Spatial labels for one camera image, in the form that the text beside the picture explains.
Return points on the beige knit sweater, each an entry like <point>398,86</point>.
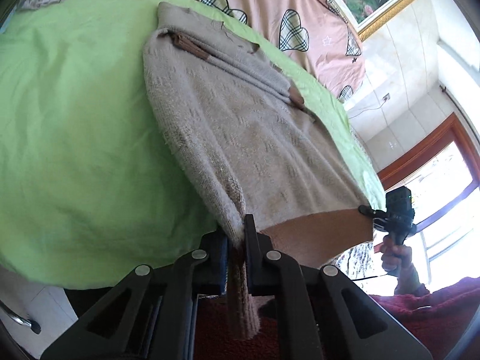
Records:
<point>243,136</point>

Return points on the black camera box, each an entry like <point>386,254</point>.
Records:
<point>399,201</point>

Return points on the pink heart-pattern quilt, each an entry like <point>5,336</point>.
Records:
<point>313,33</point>

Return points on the person's right hand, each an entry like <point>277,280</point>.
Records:
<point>398,258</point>

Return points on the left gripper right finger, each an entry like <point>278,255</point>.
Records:
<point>322,314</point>

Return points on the green bed sheet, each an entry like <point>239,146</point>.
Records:
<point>89,188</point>

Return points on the white wall socket with cable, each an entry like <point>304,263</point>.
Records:
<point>370,102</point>

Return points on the red wooden window frame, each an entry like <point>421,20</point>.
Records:
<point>450,131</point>

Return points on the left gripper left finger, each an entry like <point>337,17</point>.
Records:
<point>151,313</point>

